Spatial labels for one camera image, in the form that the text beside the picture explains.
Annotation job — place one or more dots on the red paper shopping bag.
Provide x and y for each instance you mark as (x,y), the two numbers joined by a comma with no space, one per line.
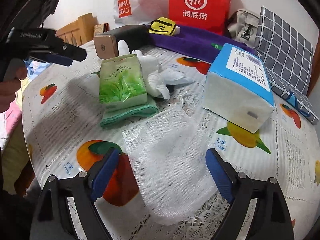
(210,15)

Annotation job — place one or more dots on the clear bubble wrap bag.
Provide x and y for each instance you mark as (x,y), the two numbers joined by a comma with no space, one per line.
(167,155)

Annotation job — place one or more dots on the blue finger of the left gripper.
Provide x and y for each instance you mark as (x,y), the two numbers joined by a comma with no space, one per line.
(70,51)
(58,59)

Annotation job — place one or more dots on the green flat packet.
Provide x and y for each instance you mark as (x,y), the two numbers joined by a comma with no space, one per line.
(216,46)

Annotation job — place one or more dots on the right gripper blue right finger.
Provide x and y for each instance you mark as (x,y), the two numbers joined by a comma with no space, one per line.
(220,177)

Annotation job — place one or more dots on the purple towel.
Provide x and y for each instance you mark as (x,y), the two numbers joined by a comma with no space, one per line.
(196,43)

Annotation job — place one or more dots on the wooden headboard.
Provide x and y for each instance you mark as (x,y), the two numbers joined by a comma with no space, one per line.
(80,31)

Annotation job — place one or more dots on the patterned book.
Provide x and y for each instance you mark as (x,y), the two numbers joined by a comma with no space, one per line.
(100,29)

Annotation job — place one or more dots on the grey backpack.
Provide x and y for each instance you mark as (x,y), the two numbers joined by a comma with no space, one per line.
(243,26)

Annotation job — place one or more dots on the fruit pattern tablecloth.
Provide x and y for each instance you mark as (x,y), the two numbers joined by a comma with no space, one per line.
(61,117)

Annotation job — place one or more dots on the person's left hand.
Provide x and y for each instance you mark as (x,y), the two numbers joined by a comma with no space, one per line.
(9,88)

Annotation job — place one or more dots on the green tissue packet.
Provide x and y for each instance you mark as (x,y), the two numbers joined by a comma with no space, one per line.
(121,83)

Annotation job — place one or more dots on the blue plaid cushion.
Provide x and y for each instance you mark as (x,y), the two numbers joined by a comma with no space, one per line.
(287,57)

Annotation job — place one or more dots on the dark green tea tin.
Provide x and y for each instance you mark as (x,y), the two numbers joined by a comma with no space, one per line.
(106,44)

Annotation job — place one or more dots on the blue tissue pack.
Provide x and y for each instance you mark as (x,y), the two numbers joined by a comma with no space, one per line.
(237,88)

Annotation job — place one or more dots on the yellow Adidas pouch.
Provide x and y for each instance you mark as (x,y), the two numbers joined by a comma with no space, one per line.
(162,26)

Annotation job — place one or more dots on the teal green cloth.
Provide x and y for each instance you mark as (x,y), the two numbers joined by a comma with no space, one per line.
(142,111)

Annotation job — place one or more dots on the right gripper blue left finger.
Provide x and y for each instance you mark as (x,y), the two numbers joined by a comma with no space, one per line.
(101,172)

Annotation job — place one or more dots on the white Miniso plastic bag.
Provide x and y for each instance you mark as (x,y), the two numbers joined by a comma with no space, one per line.
(135,12)

